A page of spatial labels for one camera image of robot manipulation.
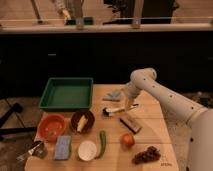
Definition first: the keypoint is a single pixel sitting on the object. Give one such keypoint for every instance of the yellow banana piece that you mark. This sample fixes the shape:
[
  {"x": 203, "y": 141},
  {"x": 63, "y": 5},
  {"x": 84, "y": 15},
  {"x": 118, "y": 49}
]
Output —
[{"x": 82, "y": 122}]

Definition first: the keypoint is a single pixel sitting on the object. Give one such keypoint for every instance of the white round lid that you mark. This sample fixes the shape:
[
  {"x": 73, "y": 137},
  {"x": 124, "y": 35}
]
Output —
[{"x": 87, "y": 150}]

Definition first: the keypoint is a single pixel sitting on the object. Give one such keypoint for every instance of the black tripod legs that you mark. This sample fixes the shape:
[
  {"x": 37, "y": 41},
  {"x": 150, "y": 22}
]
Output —
[{"x": 9, "y": 125}]

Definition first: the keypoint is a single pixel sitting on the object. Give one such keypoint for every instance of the black grey eraser block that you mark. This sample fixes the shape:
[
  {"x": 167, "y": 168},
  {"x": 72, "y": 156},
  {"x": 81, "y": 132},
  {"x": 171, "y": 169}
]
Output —
[{"x": 131, "y": 124}]

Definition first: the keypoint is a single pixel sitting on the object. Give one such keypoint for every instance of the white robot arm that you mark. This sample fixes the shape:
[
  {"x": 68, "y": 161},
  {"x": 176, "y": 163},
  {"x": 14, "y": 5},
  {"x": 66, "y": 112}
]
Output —
[{"x": 198, "y": 117}]

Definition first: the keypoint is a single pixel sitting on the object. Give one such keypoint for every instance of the green box on shelf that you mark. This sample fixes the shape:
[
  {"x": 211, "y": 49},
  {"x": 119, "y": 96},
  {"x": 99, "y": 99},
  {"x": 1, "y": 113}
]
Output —
[{"x": 85, "y": 21}]

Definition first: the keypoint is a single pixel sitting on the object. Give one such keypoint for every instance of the green plastic tray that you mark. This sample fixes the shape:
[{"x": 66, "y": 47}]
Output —
[{"x": 67, "y": 94}]

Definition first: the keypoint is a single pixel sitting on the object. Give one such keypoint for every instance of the red tomato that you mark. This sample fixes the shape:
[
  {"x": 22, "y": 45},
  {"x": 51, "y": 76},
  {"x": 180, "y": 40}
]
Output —
[{"x": 127, "y": 140}]

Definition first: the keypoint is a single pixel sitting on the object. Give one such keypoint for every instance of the white black dish brush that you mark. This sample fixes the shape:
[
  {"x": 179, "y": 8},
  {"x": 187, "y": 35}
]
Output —
[{"x": 111, "y": 111}]

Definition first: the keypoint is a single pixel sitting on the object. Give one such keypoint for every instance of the dark brown bowl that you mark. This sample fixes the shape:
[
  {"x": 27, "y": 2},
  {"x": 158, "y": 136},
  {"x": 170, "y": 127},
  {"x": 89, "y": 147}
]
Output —
[{"x": 76, "y": 117}]

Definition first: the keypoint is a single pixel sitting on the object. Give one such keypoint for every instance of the grey blue folded cloth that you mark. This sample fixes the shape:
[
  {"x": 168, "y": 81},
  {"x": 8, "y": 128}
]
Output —
[{"x": 114, "y": 95}]

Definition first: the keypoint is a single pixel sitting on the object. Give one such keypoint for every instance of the orange plastic bowl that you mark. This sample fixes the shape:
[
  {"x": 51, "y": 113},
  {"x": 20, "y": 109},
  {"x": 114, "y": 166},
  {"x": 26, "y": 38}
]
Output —
[{"x": 50, "y": 127}]

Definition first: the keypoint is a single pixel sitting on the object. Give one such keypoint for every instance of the green cucumber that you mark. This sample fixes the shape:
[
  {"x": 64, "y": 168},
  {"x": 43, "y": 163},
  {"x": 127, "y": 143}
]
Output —
[{"x": 102, "y": 136}]

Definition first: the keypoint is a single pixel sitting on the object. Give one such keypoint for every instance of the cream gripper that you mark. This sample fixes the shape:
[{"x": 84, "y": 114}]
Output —
[{"x": 128, "y": 103}]

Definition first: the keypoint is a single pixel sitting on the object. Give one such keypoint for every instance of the purple grape bunch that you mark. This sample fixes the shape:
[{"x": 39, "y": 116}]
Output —
[{"x": 151, "y": 154}]

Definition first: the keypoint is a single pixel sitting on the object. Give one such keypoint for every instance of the blue sponge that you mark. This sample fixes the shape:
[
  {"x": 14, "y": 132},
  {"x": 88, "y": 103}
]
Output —
[{"x": 62, "y": 148}]

